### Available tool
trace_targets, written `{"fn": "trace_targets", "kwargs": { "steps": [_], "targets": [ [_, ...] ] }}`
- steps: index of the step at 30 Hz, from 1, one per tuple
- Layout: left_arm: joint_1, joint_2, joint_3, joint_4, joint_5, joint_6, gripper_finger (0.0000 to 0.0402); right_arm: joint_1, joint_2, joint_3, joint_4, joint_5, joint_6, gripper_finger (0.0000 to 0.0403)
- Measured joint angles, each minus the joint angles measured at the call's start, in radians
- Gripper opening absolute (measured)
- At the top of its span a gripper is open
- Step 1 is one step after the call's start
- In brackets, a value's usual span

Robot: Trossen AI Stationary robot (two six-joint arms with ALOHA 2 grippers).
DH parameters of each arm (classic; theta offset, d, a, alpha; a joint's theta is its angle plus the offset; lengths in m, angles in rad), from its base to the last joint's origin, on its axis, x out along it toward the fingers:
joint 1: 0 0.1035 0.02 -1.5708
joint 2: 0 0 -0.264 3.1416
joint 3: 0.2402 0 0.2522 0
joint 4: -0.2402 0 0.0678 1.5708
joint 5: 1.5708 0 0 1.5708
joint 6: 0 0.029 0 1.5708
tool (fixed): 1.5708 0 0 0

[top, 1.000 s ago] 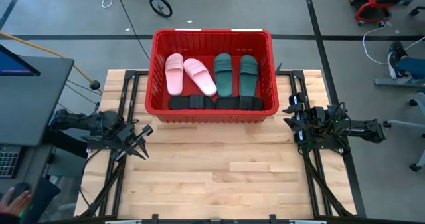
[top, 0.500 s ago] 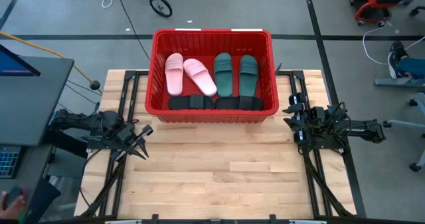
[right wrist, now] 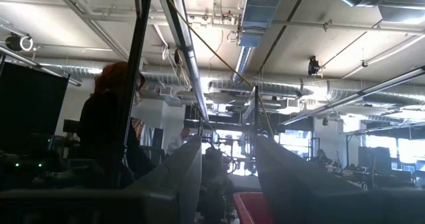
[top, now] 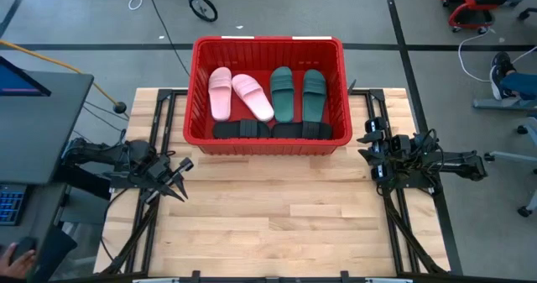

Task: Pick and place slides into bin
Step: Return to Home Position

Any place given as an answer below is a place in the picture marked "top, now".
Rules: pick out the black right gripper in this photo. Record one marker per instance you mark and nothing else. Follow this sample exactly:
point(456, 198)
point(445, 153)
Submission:
point(398, 148)

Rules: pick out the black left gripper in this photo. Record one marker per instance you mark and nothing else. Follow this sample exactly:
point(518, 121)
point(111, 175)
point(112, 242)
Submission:
point(158, 170)

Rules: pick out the black rubber slide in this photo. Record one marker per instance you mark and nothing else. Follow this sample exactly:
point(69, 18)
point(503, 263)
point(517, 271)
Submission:
point(302, 130)
point(241, 129)

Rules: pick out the green rubber slide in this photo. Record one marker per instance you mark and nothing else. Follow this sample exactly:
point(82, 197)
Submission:
point(282, 94)
point(314, 94)

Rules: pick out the pink rubber slide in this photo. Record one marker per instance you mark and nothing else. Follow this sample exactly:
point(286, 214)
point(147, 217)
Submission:
point(253, 98)
point(220, 94)

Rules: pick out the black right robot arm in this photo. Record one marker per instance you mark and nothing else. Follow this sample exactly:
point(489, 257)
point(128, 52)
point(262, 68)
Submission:
point(461, 161)

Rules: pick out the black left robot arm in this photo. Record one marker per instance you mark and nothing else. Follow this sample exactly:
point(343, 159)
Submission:
point(96, 153)

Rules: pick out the red plastic bin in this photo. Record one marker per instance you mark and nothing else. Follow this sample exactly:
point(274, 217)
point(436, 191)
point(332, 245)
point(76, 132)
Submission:
point(251, 56)

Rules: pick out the grey office chair base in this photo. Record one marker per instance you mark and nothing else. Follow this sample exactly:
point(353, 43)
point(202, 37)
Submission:
point(503, 103)

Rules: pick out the person's black shoe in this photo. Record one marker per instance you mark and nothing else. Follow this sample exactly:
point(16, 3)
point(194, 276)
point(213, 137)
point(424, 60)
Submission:
point(501, 71)

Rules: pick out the person's leg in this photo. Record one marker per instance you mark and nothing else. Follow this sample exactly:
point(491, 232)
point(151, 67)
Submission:
point(522, 85)

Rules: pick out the black computer mouse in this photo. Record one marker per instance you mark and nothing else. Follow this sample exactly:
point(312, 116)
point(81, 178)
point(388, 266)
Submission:
point(24, 244)

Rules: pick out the backlit keyboard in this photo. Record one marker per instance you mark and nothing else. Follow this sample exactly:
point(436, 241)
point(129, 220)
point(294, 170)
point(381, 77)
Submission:
point(10, 205)

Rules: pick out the black wheel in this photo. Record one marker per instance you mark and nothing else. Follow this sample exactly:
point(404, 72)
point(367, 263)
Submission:
point(211, 14)

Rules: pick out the person's hand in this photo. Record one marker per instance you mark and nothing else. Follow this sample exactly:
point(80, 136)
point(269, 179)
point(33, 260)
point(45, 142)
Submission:
point(14, 266)

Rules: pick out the computer monitor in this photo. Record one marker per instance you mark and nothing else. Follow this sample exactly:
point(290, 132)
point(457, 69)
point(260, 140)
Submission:
point(17, 83)

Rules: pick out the black metal frame rail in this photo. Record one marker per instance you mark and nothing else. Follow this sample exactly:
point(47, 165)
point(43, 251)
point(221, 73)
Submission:
point(268, 280)

